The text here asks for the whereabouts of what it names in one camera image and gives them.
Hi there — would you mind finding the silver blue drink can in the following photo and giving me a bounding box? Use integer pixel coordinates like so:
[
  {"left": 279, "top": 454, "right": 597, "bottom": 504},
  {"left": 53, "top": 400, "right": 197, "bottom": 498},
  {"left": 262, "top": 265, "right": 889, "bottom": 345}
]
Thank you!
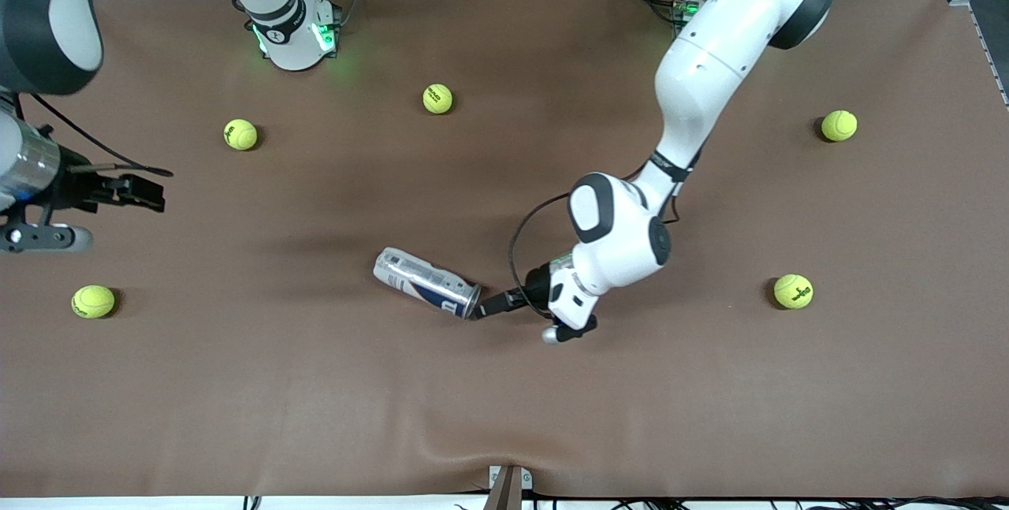
[{"left": 374, "top": 248, "right": 482, "bottom": 320}]

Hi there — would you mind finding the metal table edge clamp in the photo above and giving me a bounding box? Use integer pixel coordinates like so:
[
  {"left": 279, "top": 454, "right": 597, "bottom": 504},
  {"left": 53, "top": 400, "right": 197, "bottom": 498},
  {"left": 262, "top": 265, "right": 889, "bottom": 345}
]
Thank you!
[{"left": 482, "top": 464, "right": 534, "bottom": 510}]

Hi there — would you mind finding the brown table cover sheet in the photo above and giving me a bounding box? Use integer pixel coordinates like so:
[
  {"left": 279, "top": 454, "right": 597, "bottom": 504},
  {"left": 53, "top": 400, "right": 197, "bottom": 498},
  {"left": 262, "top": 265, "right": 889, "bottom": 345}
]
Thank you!
[{"left": 0, "top": 0, "right": 1009, "bottom": 499}]

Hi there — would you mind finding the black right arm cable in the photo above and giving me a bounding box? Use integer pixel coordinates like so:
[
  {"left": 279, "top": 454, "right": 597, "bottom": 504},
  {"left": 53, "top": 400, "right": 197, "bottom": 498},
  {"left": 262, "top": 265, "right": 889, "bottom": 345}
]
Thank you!
[{"left": 12, "top": 92, "right": 174, "bottom": 178}]

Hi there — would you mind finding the black floor cable bundle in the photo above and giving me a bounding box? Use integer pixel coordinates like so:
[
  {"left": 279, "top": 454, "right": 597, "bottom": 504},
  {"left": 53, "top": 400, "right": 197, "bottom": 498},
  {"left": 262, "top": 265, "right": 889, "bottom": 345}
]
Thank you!
[{"left": 607, "top": 497, "right": 1009, "bottom": 510}]

